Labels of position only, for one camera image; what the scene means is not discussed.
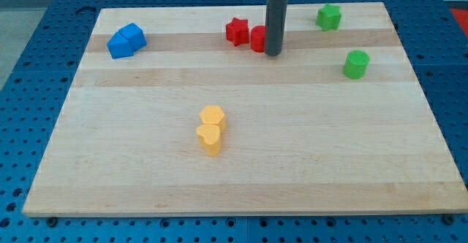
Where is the grey cylindrical pointer tool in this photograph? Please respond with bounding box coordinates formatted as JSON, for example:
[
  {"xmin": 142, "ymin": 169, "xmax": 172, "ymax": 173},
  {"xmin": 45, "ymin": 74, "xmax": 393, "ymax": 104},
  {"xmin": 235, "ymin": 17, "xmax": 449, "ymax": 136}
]
[{"xmin": 264, "ymin": 0, "xmax": 288, "ymax": 56}]

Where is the red cylinder block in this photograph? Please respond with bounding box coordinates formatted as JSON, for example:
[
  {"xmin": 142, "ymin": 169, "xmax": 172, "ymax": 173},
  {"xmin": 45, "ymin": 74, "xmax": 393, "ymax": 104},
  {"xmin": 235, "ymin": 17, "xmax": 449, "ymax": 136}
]
[{"xmin": 250, "ymin": 26, "xmax": 265, "ymax": 53}]

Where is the green star block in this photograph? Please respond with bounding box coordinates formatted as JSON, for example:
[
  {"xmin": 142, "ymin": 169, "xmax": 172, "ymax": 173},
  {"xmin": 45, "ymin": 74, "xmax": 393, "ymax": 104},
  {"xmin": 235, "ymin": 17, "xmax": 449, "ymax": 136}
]
[{"xmin": 316, "ymin": 4, "xmax": 341, "ymax": 31}]

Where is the blue pentagon block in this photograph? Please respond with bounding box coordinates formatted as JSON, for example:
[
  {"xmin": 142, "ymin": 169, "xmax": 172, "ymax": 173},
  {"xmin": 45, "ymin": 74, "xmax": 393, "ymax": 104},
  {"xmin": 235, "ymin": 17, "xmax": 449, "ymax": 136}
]
[{"xmin": 118, "ymin": 23, "xmax": 147, "ymax": 51}]

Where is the yellow hexagon block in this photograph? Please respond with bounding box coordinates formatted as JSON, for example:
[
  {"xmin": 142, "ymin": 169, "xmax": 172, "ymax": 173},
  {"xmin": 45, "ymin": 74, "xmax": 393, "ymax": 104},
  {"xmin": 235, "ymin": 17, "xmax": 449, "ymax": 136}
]
[{"xmin": 199, "ymin": 105, "xmax": 227, "ymax": 132}]

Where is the blue cube block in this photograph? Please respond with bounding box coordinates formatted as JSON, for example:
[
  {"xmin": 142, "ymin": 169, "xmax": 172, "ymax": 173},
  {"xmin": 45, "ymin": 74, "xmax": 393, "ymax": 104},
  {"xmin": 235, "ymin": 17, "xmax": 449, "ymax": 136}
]
[{"xmin": 107, "ymin": 32, "xmax": 134, "ymax": 59}]

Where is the light wooden board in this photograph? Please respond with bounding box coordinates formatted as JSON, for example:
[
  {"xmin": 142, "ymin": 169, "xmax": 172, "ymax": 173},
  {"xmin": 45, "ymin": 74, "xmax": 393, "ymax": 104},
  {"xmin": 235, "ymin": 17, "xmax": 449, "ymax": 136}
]
[{"xmin": 23, "ymin": 2, "xmax": 467, "ymax": 217}]

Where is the yellow heart block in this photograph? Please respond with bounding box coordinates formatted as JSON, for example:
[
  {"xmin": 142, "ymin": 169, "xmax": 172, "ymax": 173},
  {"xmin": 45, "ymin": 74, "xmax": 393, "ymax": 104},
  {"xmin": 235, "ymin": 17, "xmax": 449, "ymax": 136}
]
[{"xmin": 196, "ymin": 124, "xmax": 222, "ymax": 157}]

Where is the red star block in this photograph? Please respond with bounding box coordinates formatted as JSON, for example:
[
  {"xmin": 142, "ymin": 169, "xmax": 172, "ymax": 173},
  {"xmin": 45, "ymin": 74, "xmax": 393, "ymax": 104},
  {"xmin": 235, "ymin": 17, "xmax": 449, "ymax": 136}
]
[{"xmin": 225, "ymin": 18, "xmax": 249, "ymax": 47}]

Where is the green cylinder block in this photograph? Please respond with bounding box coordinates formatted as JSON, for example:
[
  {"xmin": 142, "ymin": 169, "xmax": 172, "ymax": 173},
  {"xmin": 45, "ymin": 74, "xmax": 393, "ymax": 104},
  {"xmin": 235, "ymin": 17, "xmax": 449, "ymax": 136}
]
[{"xmin": 343, "ymin": 50, "xmax": 370, "ymax": 79}]

